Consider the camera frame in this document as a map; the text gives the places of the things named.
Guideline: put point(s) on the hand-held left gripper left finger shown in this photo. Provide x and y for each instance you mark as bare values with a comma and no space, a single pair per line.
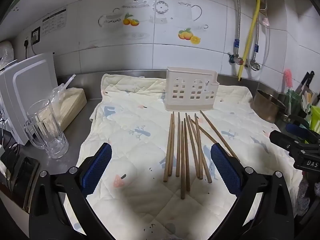
97,170

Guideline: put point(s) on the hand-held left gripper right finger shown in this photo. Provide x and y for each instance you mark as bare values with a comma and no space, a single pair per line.
225,170

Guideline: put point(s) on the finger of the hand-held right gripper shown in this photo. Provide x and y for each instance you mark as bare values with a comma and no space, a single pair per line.
297,129
282,138

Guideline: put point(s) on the row of wooden chopsticks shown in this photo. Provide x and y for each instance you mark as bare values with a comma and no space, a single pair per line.
183,160

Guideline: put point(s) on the beige plastic chopstick holder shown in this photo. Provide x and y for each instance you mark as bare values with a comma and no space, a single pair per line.
191,90

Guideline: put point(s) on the light green plastic container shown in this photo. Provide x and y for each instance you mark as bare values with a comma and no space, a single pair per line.
315,117

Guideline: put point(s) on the green glass jar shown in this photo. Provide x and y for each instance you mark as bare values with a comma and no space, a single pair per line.
293,102

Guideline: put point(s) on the stainless steel pot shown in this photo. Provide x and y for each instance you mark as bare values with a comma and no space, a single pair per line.
268,105

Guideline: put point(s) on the pink bottle brush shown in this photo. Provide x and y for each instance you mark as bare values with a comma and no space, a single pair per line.
288,78

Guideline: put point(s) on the printed quilted mat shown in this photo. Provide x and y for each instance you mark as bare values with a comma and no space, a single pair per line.
140,135

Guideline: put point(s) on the clear glass mug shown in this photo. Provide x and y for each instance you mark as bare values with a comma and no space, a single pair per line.
46,130

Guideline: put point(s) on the beige flat box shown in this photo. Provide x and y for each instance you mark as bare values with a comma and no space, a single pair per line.
72,102

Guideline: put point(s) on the black flat device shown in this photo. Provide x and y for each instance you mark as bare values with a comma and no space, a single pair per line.
22,170

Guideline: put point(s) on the metal angle valve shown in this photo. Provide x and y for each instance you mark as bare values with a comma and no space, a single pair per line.
255,66

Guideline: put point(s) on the clear plastic bag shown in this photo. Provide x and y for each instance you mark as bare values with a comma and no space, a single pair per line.
60,90

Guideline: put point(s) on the clear plastic tube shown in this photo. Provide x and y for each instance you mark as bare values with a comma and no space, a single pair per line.
268,42

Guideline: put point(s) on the pink tag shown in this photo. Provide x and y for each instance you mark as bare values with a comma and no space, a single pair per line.
265,21

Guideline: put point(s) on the white plastic bag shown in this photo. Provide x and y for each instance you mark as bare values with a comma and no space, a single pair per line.
6,52

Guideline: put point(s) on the black wall plug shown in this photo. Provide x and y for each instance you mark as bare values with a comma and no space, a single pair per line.
25,43

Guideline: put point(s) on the wall power socket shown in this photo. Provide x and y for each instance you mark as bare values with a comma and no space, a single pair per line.
35,35

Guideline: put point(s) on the printed wall notice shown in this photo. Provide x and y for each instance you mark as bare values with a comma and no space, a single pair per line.
53,21

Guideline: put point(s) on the teapot and fruit wall decal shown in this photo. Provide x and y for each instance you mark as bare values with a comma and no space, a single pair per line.
155,12

